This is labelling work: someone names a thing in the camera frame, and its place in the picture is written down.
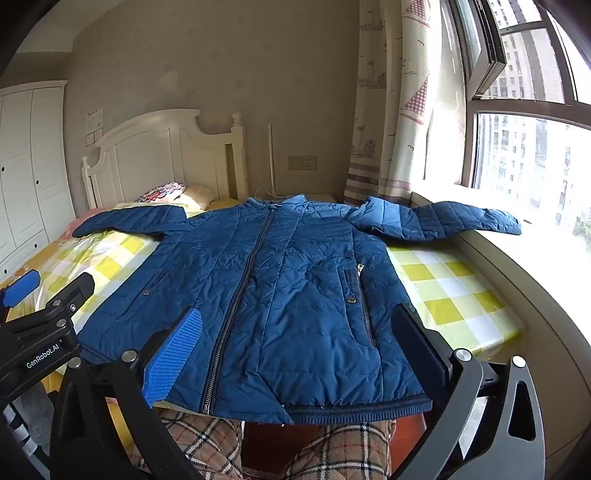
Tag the yellow checked bed sheet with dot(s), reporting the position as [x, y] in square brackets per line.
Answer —
[443, 286]

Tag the plaid pyjama trousers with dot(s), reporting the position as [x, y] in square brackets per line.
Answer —
[341, 447]

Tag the white bed headboard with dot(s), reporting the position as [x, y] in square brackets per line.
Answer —
[138, 157]

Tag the beige window sill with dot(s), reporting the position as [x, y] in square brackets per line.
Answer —
[531, 277]

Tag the white nightstand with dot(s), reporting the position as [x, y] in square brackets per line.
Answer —
[321, 196]

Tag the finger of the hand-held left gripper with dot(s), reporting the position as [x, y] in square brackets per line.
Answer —
[76, 290]
[21, 286]

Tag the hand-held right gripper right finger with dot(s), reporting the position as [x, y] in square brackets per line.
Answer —
[422, 355]

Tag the blue quilted jacket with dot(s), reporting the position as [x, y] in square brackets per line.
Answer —
[286, 286]

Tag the white rod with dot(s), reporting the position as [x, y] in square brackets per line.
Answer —
[272, 161]

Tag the printed cream curtain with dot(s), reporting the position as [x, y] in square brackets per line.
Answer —
[401, 115]

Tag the wall light switch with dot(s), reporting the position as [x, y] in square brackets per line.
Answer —
[94, 138]

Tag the wall socket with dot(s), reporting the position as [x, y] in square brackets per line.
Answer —
[302, 162]

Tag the window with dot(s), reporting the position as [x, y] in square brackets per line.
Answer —
[521, 152]

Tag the peach pillow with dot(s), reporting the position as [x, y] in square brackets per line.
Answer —
[198, 191]

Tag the floral pillow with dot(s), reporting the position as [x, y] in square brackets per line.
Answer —
[159, 192]

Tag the white wardrobe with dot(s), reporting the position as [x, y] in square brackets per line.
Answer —
[27, 161]

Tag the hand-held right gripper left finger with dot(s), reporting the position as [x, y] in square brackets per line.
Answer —
[173, 357]

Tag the paper wall notice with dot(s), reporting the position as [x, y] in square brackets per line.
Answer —
[94, 120]

